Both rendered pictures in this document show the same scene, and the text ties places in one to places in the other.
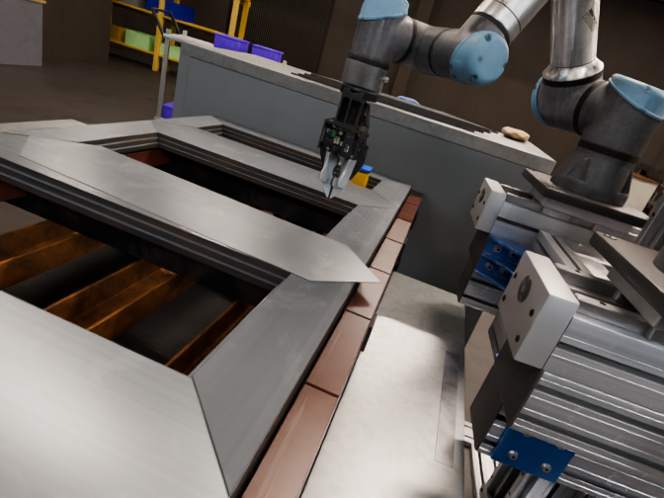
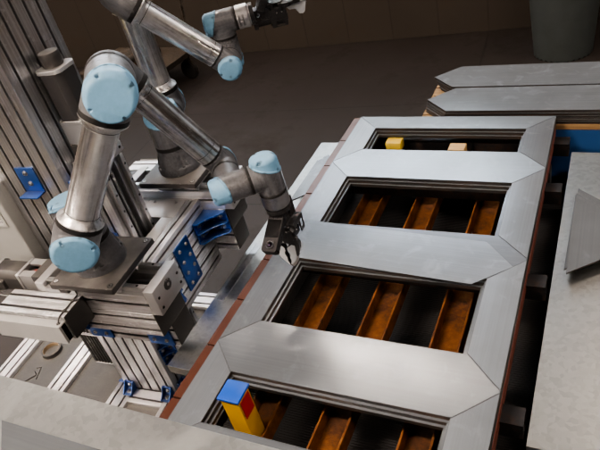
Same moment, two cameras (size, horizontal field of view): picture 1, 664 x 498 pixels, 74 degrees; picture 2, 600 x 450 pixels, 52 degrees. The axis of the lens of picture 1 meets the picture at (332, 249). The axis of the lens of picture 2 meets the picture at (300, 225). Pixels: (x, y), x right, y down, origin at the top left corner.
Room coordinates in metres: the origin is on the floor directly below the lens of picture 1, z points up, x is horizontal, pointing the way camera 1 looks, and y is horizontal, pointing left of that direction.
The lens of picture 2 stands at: (2.10, 0.62, 2.02)
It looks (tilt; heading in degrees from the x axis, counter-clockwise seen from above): 36 degrees down; 203
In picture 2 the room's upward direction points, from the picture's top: 16 degrees counter-clockwise
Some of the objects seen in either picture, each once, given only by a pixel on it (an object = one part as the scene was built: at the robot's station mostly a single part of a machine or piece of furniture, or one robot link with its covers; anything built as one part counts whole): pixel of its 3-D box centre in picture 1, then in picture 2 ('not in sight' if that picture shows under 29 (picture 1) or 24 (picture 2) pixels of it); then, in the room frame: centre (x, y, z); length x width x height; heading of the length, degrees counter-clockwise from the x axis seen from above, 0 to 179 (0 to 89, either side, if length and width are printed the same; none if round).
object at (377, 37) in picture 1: (379, 31); (266, 174); (0.84, 0.03, 1.21); 0.09 x 0.08 x 0.11; 119
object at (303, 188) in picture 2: not in sight; (322, 177); (0.09, -0.08, 0.70); 0.39 x 0.12 x 0.04; 170
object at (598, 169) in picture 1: (597, 170); (94, 246); (0.97, -0.48, 1.09); 0.15 x 0.15 x 0.10
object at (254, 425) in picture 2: (351, 201); (245, 418); (1.28, -0.01, 0.78); 0.05 x 0.05 x 0.19; 80
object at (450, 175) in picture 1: (314, 243); not in sight; (1.52, 0.07, 0.50); 1.30 x 0.04 x 1.01; 80
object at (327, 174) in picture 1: (325, 174); (297, 250); (0.83, 0.05, 0.94); 0.06 x 0.03 x 0.09; 171
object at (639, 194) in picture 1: (613, 184); not in sight; (9.65, -5.24, 0.34); 2.02 x 0.65 x 0.69; 174
